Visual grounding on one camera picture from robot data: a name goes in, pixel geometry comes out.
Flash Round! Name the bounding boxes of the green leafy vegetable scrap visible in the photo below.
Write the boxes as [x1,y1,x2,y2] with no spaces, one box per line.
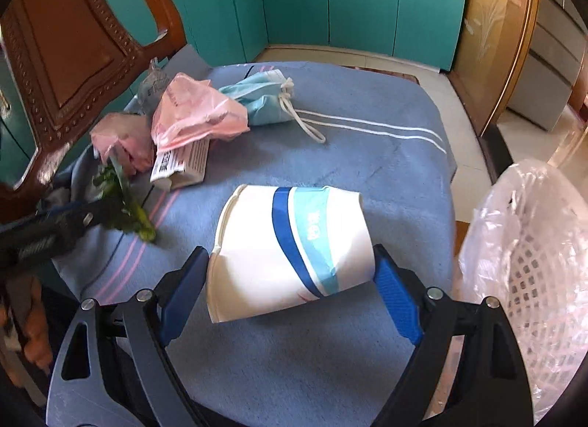
[93,155,157,243]

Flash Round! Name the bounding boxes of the white blue paper cup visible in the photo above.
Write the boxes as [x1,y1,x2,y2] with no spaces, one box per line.
[205,185,375,323]

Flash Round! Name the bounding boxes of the pale pink plastic bag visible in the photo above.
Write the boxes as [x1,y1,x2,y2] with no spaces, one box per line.
[90,112,154,177]

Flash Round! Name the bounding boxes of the pink printed plastic bag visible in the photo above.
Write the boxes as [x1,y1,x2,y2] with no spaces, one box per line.
[151,72,249,154]

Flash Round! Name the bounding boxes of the blue surgical face mask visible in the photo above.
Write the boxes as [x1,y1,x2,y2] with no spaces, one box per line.
[219,70,326,144]

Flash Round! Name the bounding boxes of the teal kitchen cabinets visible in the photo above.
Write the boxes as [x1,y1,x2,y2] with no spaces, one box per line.
[1,0,465,186]

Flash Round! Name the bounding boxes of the person's left hand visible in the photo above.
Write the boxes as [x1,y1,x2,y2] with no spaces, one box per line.
[1,275,53,377]

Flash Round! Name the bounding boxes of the blue striped table cloth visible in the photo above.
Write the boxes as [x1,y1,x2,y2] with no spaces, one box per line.
[55,61,456,426]

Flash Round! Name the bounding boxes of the clear plastic bin liner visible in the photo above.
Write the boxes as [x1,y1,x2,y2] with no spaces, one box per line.
[457,158,588,423]

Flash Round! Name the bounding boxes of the white medicine box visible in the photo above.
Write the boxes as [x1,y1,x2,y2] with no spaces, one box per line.
[150,139,209,192]

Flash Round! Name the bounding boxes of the brown wooden chair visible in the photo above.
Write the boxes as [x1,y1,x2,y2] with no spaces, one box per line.
[1,0,186,224]

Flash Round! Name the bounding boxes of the clear blue plastic wrapper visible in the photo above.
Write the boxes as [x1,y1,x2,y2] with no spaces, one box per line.
[137,57,171,116]

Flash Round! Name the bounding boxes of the wooden glass sliding door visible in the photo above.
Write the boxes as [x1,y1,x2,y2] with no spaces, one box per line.
[448,0,539,137]

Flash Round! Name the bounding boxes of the silver refrigerator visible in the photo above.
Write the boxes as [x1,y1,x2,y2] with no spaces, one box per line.
[508,0,587,131]

